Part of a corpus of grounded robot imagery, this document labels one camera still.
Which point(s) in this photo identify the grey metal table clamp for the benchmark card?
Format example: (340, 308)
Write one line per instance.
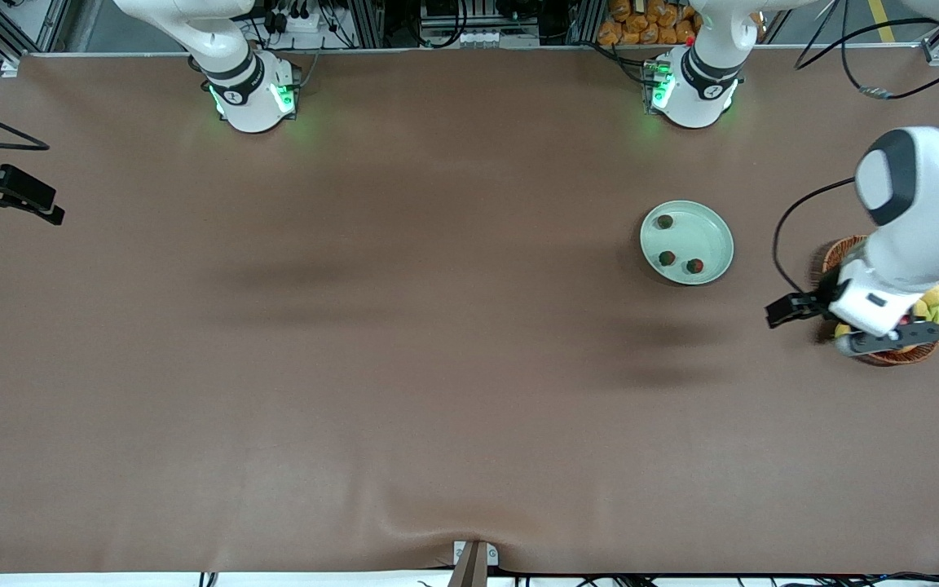
(470, 558)

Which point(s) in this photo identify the brown wicker basket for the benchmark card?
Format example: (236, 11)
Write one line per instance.
(836, 253)

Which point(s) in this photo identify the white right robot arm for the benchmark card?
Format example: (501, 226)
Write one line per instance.
(249, 102)

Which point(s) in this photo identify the yellow banana bunch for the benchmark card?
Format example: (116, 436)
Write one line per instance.
(932, 306)

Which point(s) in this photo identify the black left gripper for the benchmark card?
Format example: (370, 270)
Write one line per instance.
(823, 297)

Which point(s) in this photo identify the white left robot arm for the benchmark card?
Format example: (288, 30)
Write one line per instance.
(926, 236)

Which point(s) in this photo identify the dark red green strawberry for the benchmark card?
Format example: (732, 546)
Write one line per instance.
(667, 258)
(665, 222)

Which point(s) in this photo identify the pale green round plate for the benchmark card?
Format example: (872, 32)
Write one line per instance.
(687, 243)

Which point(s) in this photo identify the pile of orange buns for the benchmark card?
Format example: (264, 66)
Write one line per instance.
(645, 24)

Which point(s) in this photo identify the brown table mat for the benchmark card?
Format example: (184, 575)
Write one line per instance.
(469, 448)

